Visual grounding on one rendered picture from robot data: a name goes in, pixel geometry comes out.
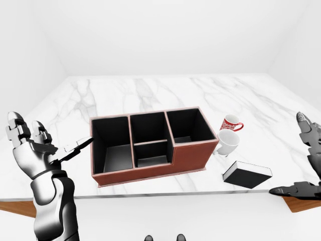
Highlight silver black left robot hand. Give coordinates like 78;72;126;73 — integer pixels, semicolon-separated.
5;111;95;180

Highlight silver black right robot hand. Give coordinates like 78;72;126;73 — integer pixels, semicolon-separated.
268;111;321;201

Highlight black book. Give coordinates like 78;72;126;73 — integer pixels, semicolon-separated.
222;161;273;189

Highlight red-brown desk caddy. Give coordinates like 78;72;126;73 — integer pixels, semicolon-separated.
89;106;220;188

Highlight brown wooden table base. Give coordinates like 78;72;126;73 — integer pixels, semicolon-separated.
0;199;38;218

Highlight white mug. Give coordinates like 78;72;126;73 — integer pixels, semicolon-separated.
213;129;241;157

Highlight red patterned mug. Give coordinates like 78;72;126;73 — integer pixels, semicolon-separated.
220;114;244;132

